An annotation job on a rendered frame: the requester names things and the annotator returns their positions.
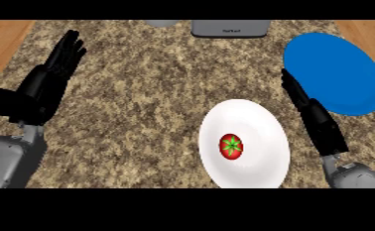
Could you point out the blue plate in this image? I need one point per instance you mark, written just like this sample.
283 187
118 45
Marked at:
330 71

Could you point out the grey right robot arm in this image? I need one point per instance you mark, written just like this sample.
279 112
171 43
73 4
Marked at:
349 173

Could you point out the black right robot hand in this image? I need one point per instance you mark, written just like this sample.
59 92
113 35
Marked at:
318 119

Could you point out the white plate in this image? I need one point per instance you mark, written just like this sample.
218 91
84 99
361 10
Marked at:
255 142

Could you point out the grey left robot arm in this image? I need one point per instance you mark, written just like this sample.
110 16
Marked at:
19 157

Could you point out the grey rectangular appliance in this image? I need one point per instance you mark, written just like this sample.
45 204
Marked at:
231 28

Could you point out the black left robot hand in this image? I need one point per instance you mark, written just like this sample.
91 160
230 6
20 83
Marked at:
47 79

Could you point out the grey round object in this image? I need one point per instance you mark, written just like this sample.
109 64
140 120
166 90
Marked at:
163 23

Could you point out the red tomato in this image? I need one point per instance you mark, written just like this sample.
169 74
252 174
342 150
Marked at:
231 146

